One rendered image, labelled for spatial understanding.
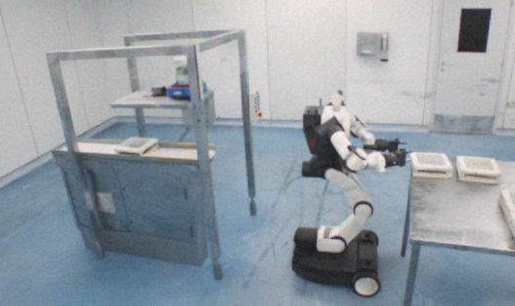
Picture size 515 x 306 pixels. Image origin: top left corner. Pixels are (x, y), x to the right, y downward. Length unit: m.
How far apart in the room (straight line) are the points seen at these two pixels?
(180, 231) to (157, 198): 0.32
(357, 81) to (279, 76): 1.20
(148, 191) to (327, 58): 3.72
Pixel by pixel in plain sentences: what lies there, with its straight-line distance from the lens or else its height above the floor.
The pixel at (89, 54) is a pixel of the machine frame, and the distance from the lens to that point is 2.81.
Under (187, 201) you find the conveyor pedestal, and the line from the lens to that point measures 2.94.
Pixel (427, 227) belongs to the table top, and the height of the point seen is 0.89.
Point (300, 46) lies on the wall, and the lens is 5.96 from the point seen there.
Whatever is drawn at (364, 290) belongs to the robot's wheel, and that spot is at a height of 0.05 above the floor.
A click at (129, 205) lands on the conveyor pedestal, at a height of 0.51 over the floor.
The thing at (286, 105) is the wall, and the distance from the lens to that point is 6.19.
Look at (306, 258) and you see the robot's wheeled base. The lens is 3.00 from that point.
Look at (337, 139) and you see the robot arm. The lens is 2.25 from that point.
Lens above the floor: 2.00
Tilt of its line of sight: 22 degrees down
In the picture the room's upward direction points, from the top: 3 degrees counter-clockwise
